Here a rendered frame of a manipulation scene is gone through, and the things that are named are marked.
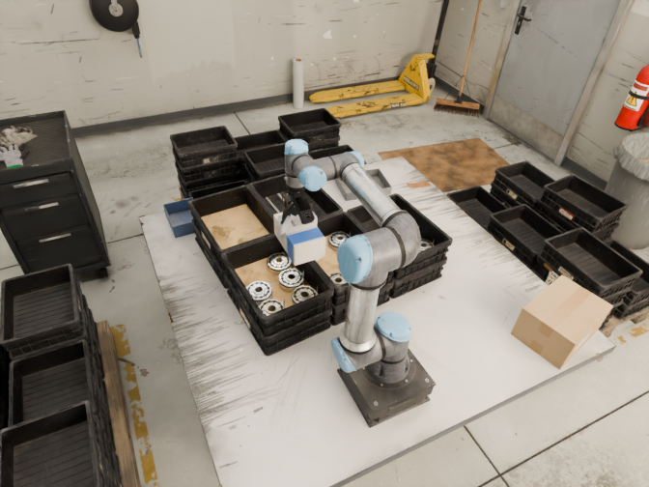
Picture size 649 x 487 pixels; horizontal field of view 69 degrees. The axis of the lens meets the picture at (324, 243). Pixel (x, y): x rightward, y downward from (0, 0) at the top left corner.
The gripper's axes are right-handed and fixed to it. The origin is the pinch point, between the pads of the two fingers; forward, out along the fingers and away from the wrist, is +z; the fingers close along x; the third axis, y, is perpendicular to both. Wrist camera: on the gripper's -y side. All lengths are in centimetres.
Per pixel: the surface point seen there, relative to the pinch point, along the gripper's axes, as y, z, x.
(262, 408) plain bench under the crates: -38, 41, 30
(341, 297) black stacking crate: -16.1, 23.9, -10.7
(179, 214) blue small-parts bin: 82, 40, 32
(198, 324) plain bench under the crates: 8, 41, 41
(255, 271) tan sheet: 14.6, 27.6, 13.5
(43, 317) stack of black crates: 58, 61, 102
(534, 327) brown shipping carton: -55, 30, -75
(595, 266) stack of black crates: -22, 62, -167
